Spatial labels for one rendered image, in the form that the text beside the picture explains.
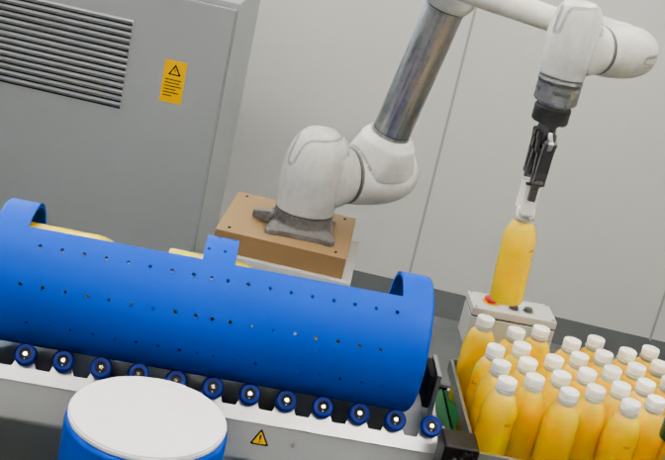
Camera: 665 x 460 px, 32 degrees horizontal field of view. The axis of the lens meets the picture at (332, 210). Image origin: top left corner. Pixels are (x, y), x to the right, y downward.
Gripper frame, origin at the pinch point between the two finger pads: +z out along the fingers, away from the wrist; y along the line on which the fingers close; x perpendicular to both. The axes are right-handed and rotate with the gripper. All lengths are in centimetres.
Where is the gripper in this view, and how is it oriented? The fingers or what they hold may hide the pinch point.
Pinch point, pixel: (527, 197)
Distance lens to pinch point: 241.4
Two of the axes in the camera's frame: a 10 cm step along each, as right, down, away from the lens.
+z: -2.1, 9.3, 3.2
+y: 0.2, 3.3, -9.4
